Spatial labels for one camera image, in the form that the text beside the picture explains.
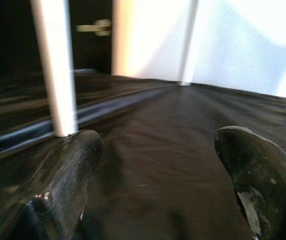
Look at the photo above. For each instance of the black door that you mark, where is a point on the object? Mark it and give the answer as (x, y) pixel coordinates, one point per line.
(7, 37)

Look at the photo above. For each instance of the white plastic table leg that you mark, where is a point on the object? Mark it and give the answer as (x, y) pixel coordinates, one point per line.
(55, 62)
(187, 50)

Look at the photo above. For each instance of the black plastic table cover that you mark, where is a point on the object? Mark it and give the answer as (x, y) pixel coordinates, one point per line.
(157, 150)

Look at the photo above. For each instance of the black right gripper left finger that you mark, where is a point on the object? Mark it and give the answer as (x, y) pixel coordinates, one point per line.
(52, 190)

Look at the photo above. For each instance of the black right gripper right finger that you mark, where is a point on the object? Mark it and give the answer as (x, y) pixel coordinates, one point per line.
(270, 190)

